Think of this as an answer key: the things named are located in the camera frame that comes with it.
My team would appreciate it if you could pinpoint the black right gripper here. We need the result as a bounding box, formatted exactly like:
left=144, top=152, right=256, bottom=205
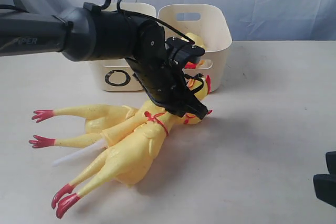
left=313, top=151, right=336, bottom=207

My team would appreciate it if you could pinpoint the cream bin marked X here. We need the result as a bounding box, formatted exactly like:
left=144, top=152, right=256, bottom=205
left=158, top=4, right=232, bottom=92

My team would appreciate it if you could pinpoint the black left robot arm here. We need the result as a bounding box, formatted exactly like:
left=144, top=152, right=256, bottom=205
left=1, top=3, right=208, bottom=119

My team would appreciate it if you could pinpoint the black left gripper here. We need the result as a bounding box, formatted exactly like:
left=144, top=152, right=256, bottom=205
left=127, top=38, right=207, bottom=119

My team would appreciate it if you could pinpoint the chicken head with white tube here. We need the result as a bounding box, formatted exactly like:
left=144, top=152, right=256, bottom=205
left=52, top=127, right=120, bottom=167

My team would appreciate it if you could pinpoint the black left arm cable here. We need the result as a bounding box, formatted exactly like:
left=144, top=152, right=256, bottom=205
left=0, top=0, right=195, bottom=45

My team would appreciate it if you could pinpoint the cream bin marked O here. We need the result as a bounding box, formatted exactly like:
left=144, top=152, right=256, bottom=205
left=89, top=2, right=156, bottom=92

